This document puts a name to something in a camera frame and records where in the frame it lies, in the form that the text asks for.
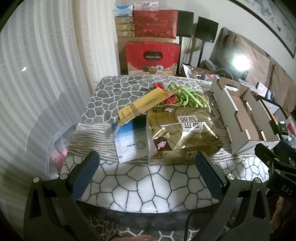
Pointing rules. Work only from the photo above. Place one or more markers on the yellow envelope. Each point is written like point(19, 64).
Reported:
point(145, 104)

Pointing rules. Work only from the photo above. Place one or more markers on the person's right hand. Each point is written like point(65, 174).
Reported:
point(277, 213)

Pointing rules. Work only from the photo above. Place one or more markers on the red chocolate print gift bag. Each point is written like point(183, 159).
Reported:
point(152, 58)

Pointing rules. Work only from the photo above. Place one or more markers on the clear plastic bag of items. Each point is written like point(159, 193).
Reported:
point(194, 71)

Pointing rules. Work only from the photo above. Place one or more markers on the brown cloth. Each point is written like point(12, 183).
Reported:
point(266, 67)

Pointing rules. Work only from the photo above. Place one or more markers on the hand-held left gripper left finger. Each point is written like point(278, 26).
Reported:
point(85, 172)

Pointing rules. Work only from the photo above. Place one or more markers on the black music stand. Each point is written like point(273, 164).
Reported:
point(207, 29)
point(185, 23)

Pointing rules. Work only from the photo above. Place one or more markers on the white cardboard box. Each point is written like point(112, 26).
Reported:
point(240, 111)

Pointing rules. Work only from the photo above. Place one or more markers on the framed wall picture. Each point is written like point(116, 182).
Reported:
point(272, 20)

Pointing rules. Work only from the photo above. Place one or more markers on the black television screen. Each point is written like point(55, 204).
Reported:
point(222, 51)

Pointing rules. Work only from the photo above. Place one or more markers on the blue white tissue pack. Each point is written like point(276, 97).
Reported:
point(122, 9)

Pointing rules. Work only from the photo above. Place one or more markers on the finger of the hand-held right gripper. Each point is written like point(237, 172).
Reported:
point(266, 151)
point(275, 125)

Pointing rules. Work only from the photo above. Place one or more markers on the red floral gift bag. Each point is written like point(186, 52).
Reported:
point(155, 23)

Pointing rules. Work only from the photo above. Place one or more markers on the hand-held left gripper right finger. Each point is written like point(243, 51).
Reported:
point(208, 172)

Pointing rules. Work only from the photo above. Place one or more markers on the flat brown box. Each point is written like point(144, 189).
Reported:
point(123, 27)
point(123, 20)
point(124, 34)

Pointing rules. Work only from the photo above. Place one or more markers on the pink box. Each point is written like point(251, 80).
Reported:
point(146, 4)

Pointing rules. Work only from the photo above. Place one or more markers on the white curtain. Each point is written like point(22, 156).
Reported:
point(46, 69)

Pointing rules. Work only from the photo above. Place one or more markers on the clear zip plastic bag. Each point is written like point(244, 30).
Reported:
point(57, 148)

